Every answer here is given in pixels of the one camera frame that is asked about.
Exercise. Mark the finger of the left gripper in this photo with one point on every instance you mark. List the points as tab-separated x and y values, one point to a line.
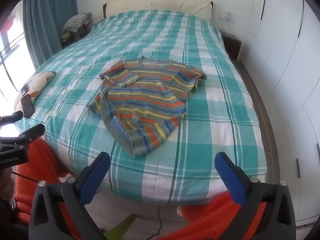
11	119
22	140

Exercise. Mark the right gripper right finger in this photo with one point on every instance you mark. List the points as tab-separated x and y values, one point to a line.
270	205

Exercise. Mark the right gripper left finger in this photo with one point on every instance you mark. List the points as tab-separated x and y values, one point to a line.
57	207

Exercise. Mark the striped knit sweater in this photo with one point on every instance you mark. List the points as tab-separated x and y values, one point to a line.
141	101

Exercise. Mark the person left hand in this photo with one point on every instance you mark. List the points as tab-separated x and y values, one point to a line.
7	184

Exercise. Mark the black smartphone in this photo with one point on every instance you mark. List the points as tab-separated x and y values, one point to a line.
27	106

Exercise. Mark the patterned cream pillow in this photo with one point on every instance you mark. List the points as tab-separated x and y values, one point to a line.
35	86

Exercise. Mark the green chair leg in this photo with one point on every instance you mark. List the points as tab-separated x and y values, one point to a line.
119	230

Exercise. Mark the folded checkered blanket pile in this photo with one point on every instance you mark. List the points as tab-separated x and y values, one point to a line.
77	27

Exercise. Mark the blue curtain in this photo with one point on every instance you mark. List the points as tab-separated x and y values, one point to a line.
43	21

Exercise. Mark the teal plaid bedspread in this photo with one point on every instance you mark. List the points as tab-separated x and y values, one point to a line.
220	114

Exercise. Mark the white wardrobe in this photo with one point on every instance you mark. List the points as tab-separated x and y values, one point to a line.
281	54

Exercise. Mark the dark bedside table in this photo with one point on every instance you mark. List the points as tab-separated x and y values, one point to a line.
232	44

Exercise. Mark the wall socket panel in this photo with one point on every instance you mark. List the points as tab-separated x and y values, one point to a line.
227	16

